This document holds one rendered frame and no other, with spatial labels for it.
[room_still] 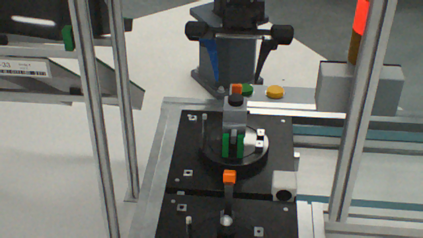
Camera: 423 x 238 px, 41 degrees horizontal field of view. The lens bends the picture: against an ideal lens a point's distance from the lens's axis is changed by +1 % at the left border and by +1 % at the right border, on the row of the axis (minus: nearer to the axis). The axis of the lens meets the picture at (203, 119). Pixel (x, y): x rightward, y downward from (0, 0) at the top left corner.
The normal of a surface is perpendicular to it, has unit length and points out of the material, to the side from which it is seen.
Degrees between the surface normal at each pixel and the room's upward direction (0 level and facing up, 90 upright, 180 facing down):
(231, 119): 90
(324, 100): 90
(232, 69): 90
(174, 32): 0
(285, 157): 0
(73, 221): 0
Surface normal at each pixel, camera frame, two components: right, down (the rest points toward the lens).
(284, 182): 0.00, -0.79
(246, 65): 0.53, 0.52
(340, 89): -0.10, 0.61
